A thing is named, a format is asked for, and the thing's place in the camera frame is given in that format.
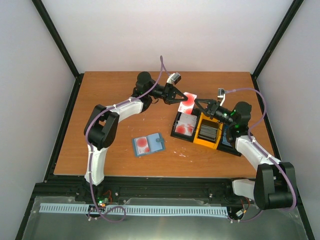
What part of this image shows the black card bin right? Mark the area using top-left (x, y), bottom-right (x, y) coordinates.
top-left (216, 125), bottom-right (242, 157)

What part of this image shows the electronics board with leds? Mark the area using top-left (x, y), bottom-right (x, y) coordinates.
top-left (97, 190), bottom-right (113, 207)

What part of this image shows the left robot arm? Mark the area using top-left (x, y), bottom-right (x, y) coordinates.
top-left (84, 71), bottom-right (188, 202)

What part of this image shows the black frame post right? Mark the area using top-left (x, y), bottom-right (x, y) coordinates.
top-left (251, 0), bottom-right (304, 80)

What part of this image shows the black front rail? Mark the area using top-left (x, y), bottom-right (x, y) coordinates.
top-left (31, 176), bottom-right (247, 206)

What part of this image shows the black frame post left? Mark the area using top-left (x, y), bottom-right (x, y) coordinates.
top-left (31, 0), bottom-right (81, 80)

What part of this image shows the purple cable loop front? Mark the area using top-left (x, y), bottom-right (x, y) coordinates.
top-left (87, 204), bottom-right (127, 223)

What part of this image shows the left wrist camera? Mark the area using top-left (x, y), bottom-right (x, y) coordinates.
top-left (166, 72), bottom-right (182, 85)

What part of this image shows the red white credit card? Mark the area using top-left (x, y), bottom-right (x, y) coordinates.
top-left (134, 136), bottom-right (150, 156)

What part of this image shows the black frame post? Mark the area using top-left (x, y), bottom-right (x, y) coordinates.
top-left (31, 0), bottom-right (81, 80)
top-left (251, 0), bottom-right (304, 80)

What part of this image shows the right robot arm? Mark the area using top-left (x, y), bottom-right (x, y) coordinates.
top-left (194, 98), bottom-right (298, 210)

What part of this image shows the yellow card bin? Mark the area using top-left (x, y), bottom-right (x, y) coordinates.
top-left (193, 113), bottom-right (223, 150)

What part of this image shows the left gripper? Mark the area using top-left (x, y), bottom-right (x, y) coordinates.
top-left (146, 82), bottom-right (188, 105)

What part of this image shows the blue card stack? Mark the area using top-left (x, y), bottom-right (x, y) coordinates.
top-left (222, 130), bottom-right (233, 148)

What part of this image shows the black card bin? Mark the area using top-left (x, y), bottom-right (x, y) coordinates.
top-left (170, 109), bottom-right (200, 143)
top-left (216, 125), bottom-right (242, 157)

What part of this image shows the light blue cable duct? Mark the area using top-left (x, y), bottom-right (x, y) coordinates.
top-left (38, 203), bottom-right (229, 218)

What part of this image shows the grey card stack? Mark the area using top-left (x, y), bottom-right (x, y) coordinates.
top-left (198, 119), bottom-right (219, 143)

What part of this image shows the black card bin left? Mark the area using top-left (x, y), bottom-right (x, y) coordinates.
top-left (170, 109), bottom-right (200, 143)

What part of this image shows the teal card holder wallet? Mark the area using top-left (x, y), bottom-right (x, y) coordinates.
top-left (131, 132), bottom-right (166, 157)

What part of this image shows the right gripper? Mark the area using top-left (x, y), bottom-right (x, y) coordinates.
top-left (194, 99), bottom-right (235, 127)

